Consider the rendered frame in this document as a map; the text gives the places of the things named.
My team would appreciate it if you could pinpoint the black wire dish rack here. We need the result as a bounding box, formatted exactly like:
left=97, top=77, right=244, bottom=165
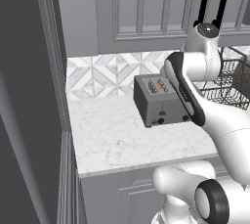
left=199, top=45, right=250, bottom=111

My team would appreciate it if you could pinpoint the dark grey tall cupboard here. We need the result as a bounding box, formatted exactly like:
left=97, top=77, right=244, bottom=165
left=0, top=0, right=81, bottom=224

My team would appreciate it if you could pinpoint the grey lower cupboard door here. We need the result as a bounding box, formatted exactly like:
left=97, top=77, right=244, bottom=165
left=79, top=167, right=170, bottom=224

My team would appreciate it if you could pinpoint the grey toaster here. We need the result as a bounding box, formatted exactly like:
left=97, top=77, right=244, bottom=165
left=132, top=73, right=196, bottom=129

